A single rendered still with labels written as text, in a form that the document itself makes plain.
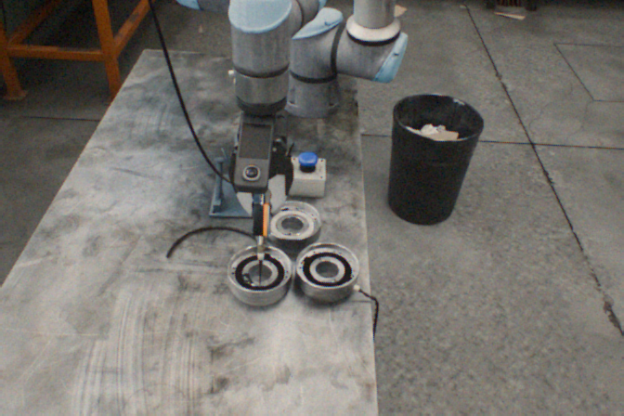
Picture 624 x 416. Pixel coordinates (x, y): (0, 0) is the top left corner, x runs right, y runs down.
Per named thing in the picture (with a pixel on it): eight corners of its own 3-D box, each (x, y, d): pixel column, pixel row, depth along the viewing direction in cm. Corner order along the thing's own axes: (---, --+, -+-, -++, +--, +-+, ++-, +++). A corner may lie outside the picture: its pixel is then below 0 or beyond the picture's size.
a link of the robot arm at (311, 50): (301, 51, 144) (303, -2, 136) (351, 63, 141) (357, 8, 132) (280, 71, 135) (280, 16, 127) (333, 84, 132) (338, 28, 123)
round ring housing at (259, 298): (284, 314, 92) (284, 297, 89) (220, 303, 93) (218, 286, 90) (297, 266, 100) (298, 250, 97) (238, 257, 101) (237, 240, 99)
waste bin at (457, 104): (467, 233, 227) (493, 143, 201) (382, 228, 227) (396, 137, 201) (453, 180, 254) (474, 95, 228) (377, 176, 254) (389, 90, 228)
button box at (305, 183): (324, 198, 115) (325, 178, 112) (288, 196, 115) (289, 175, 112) (324, 173, 121) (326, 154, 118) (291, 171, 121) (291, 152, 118)
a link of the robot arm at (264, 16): (304, -23, 73) (275, -1, 67) (301, 57, 80) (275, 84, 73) (248, -33, 75) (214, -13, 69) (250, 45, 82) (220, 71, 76)
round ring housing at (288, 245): (329, 248, 104) (331, 231, 101) (273, 262, 101) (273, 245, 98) (308, 212, 111) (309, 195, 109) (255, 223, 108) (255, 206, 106)
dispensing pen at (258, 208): (249, 290, 90) (253, 182, 89) (252, 283, 94) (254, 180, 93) (263, 291, 90) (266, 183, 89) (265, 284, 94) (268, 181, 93)
